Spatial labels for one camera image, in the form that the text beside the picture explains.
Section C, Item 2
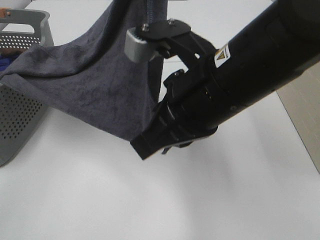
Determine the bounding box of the dark grey towel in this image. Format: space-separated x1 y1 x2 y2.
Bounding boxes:
0 0 168 141

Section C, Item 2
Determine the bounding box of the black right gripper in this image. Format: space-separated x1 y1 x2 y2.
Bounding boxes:
130 103 218 160

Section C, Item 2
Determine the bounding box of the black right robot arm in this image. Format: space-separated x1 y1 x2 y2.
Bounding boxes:
125 0 320 159

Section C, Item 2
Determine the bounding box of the blue cloth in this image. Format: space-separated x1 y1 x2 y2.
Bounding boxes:
0 53 21 72

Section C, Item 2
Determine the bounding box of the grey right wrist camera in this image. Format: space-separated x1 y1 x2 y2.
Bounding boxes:
124 27 164 64

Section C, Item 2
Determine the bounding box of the grey perforated plastic basket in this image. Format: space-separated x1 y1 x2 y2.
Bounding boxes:
0 9 54 166

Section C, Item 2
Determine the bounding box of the beige fabric storage bin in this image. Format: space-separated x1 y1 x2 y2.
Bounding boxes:
277 63 320 171

